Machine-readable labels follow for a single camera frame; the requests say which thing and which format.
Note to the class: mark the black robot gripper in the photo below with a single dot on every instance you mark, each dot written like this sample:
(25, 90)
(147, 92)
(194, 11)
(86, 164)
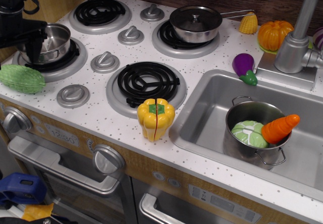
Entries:
(28, 32)

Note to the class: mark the green toy squash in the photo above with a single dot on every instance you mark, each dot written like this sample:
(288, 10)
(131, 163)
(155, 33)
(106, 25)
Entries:
(22, 79)

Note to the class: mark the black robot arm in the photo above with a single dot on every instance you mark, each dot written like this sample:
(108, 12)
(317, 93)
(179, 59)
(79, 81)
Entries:
(14, 9)

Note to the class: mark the small steel pot on burner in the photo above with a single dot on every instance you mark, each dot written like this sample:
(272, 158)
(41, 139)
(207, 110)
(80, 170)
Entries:
(56, 45)

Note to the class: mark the steel pan with lid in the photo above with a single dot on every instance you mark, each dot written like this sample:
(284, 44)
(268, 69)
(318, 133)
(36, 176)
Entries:
(198, 24)

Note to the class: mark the steel pot in sink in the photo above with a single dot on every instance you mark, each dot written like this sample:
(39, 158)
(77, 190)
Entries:
(244, 109)

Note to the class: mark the black front left burner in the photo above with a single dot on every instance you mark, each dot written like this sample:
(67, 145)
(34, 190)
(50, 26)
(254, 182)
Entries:
(72, 53)

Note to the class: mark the black burner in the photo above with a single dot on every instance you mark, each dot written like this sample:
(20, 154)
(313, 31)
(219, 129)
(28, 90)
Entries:
(168, 36)
(72, 53)
(98, 12)
(144, 80)

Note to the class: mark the grey stove knob front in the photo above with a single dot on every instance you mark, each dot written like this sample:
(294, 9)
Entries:
(73, 96)

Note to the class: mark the grey stove knob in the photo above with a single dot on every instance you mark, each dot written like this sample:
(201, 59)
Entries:
(152, 14)
(105, 63)
(73, 96)
(130, 36)

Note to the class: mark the grey stove knob lower middle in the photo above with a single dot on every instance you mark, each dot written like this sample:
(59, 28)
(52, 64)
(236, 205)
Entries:
(105, 63)

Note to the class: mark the silver oven dial left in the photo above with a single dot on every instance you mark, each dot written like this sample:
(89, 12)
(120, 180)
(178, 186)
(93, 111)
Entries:
(15, 120)

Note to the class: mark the silver oven dial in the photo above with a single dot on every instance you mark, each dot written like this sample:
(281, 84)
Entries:
(106, 160)
(15, 120)

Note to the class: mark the black back left burner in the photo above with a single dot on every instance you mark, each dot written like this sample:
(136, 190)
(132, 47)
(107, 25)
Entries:
(98, 12)

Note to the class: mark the grey stove knob upper middle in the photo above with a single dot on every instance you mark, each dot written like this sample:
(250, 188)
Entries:
(130, 36)

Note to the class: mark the black front right burner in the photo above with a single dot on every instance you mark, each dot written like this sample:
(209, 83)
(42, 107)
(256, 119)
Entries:
(144, 80)

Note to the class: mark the grey stove knob back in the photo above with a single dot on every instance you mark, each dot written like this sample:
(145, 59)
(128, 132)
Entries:
(152, 14)

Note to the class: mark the silver oven dial right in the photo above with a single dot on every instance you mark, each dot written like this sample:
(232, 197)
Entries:
(106, 160)

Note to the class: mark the black back right burner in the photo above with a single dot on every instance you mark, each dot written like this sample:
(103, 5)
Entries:
(168, 36)

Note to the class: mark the yellow toy bell pepper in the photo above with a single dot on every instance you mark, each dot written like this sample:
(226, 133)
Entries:
(155, 116)

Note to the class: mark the blue plastic clamp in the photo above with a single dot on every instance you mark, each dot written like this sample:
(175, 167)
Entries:
(22, 189)

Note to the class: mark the yellow cloth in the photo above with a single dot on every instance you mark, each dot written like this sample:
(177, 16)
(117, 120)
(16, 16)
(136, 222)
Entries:
(34, 212)

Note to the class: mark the grey toy sink basin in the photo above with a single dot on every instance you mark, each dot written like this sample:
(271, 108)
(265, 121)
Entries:
(200, 128)

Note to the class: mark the purple toy eggplant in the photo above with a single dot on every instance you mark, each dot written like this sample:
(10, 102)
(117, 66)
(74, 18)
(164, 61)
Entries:
(243, 66)

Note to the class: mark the yellow toy corn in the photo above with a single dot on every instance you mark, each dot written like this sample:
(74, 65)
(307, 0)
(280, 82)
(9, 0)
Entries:
(249, 23)

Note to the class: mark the green toy cabbage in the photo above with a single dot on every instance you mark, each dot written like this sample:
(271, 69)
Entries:
(249, 133)

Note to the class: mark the orange toy pumpkin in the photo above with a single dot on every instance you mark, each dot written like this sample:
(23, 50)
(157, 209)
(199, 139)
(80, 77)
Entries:
(272, 34)

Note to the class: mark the orange toy carrot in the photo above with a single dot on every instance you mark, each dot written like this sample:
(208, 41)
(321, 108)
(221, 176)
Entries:
(278, 129)

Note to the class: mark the silver toy faucet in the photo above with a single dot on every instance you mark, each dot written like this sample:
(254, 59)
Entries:
(295, 64)

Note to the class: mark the purple toy onion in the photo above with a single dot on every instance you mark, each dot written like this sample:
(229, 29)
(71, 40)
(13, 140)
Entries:
(318, 38)

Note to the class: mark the silver oven door handle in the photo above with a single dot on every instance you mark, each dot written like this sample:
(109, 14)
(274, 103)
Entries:
(48, 161)

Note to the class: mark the silver dishwasher door handle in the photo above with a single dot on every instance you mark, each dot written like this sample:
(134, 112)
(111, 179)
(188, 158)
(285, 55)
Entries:
(147, 207)

